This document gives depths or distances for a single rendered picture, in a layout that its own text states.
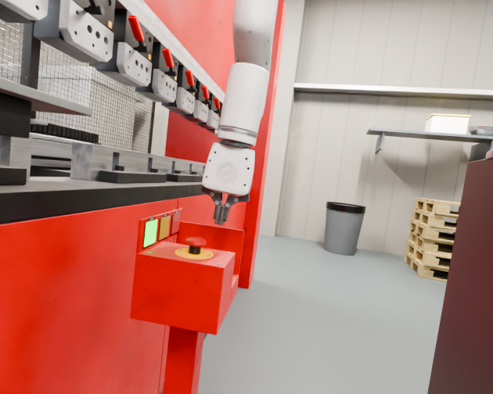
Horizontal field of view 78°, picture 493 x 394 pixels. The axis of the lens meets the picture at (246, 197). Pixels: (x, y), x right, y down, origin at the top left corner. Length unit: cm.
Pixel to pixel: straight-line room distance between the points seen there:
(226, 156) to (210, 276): 24
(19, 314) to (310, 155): 466
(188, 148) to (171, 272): 210
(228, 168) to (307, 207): 440
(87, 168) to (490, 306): 83
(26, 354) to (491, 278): 69
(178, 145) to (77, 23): 190
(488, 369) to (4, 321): 65
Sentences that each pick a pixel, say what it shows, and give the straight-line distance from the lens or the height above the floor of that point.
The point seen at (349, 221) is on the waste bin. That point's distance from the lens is 429.
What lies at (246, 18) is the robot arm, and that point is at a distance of 68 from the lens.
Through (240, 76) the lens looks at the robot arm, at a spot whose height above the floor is 113.
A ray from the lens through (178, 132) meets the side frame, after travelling 265.
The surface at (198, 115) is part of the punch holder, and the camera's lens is 149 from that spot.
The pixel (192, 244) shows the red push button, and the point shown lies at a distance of 56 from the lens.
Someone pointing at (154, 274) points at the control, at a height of 75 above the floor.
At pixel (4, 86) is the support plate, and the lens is 37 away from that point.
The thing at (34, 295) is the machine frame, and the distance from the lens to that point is 63.
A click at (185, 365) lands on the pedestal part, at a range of 70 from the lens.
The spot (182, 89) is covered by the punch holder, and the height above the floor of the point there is 125.
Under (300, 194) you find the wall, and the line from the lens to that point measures 499.
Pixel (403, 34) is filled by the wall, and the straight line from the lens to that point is 551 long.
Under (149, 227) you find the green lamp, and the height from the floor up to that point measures 82.
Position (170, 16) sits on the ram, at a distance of 125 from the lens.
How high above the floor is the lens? 94
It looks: 4 degrees down
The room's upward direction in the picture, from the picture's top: 7 degrees clockwise
